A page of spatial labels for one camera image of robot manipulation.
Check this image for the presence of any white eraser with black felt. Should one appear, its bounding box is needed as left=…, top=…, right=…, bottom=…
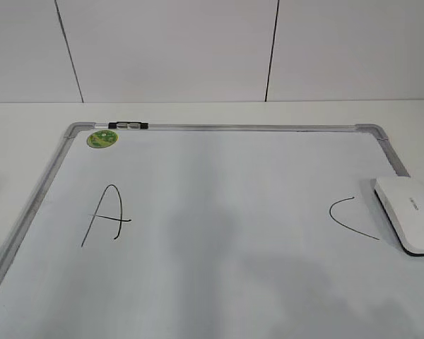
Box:
left=375, top=177, right=424, bottom=256

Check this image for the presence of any white whiteboard with aluminium frame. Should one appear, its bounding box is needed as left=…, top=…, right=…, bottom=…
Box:
left=0, top=123, right=424, bottom=338

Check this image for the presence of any black hanging clip on frame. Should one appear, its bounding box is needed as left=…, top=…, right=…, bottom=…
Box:
left=107, top=121, right=149, bottom=130

